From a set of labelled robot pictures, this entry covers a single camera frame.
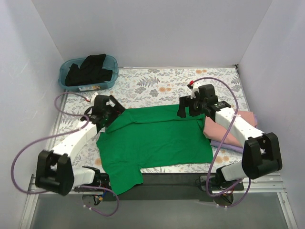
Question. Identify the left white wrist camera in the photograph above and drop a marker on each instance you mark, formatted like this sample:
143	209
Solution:
92	98

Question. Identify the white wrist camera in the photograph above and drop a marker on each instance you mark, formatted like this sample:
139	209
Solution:
92	98
194	86

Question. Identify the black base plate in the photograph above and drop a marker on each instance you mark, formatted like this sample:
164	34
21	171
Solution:
167	186

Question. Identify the aluminium frame rail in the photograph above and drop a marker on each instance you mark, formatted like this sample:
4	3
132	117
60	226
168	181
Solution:
263	204

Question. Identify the teal plastic bin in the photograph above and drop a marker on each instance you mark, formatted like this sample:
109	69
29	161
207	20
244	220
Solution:
110	63

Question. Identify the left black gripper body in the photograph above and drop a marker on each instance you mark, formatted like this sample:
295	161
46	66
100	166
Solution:
115	107

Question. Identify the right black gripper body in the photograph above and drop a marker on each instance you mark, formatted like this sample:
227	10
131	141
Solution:
188	105

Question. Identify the black t shirt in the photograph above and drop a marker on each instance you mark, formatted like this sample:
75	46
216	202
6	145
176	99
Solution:
90	72

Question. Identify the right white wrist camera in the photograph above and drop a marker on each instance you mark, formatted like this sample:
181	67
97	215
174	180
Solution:
194	86

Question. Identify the folded pink t shirt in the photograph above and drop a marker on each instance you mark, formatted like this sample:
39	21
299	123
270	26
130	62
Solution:
215	131

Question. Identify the folded lilac t shirt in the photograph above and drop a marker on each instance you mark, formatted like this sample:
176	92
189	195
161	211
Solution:
216	144

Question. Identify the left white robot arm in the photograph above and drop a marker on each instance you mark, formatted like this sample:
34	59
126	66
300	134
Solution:
54	170

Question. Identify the green t shirt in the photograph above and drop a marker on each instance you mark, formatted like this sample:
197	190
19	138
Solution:
150	137

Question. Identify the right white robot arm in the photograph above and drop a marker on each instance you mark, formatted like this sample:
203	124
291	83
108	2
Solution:
261	151

